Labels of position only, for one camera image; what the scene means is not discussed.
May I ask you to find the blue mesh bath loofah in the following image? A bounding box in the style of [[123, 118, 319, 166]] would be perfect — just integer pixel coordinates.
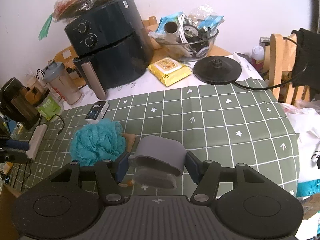
[[69, 119, 126, 166]]

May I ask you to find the tan drawstring pouch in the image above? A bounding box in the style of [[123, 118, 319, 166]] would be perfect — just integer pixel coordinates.
[[122, 133, 136, 153]]

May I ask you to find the white power bank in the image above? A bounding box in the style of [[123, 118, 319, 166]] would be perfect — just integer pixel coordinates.
[[26, 124, 48, 160]]

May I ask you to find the black electric kettle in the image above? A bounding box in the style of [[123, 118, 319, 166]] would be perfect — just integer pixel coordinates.
[[1, 77, 40, 129]]

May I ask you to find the green checkered tablecloth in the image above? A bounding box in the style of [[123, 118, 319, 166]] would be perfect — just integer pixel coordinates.
[[9, 83, 299, 195]]

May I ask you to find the green label supplement jar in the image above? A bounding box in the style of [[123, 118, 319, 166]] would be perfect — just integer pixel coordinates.
[[35, 88, 64, 122]]

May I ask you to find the black tissue packet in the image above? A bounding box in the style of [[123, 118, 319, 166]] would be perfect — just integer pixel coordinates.
[[85, 101, 109, 124]]

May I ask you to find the grey lid shaker bottle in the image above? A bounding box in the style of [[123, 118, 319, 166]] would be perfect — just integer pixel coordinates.
[[43, 61, 82, 105]]

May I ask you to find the black kettle base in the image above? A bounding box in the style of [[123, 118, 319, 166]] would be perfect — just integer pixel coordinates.
[[193, 56, 242, 85]]

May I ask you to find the yellow wet wipes pack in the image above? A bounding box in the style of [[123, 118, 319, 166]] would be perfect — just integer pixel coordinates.
[[148, 57, 192, 87]]

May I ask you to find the white plastic bag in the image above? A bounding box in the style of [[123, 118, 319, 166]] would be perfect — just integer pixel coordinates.
[[280, 103, 319, 183]]

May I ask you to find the black air fryer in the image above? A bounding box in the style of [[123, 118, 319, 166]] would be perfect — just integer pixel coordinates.
[[65, 0, 154, 100]]

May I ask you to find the glass bowl of clutter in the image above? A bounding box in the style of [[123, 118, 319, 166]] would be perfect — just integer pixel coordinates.
[[148, 9, 224, 62]]

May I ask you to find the wooden chair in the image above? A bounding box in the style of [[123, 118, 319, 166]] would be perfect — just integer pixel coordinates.
[[268, 34, 313, 105]]

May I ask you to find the black garment on chair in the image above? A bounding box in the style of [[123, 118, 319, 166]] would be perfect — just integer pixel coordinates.
[[292, 28, 320, 95]]

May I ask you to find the snack bag on fryer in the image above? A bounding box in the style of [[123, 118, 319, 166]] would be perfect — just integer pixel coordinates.
[[38, 0, 111, 40]]

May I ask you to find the black usb cable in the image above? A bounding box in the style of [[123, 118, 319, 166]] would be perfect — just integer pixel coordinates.
[[37, 114, 66, 136]]

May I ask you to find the flat cardboard against wall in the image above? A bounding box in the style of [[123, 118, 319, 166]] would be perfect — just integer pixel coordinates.
[[53, 46, 77, 64]]

